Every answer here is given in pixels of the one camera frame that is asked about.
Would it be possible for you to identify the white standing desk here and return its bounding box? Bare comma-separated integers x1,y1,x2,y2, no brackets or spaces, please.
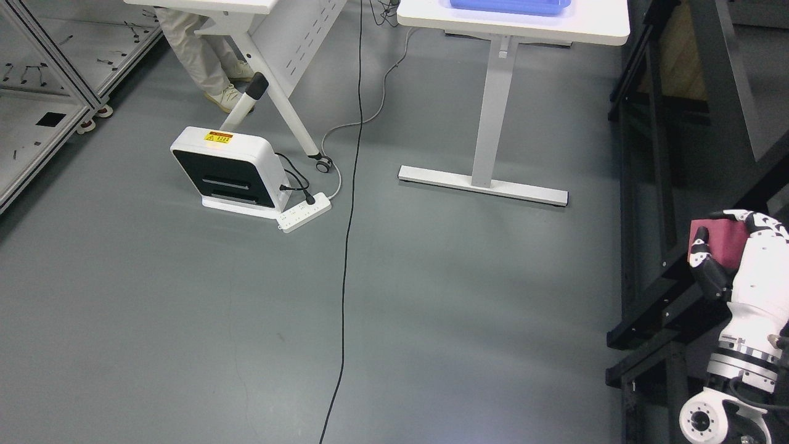
396,0,631,207

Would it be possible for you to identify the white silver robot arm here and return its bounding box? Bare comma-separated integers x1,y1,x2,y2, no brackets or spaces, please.
679,335,787,443

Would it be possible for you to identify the black left metal shelf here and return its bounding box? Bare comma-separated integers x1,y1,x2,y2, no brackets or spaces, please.
605,1,787,443

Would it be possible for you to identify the white power strip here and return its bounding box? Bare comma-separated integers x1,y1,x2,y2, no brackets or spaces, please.
276,193,332,233

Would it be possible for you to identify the white folding table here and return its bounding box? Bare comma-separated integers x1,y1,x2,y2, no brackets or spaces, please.
134,1,346,173

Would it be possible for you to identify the aluminium frame rack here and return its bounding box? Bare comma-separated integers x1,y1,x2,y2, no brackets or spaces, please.
1,1,161,210

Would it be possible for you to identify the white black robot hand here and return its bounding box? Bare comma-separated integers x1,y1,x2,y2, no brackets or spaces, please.
689,210,787,352

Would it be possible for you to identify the blue plastic tray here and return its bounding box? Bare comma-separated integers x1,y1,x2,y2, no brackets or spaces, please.
450,1,572,17

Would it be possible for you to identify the grey white floor cable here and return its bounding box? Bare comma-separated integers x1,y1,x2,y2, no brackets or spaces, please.
320,25,415,201

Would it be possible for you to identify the white box device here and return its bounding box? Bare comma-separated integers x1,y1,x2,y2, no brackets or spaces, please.
170,73,293,220

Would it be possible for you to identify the long black floor cable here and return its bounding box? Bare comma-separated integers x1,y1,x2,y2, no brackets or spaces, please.
319,0,364,444

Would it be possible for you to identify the pink red block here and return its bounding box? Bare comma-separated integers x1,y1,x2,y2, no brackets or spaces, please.
687,218,749,270

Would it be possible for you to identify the person in beige clothes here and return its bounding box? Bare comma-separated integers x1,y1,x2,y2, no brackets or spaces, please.
154,6,255,113

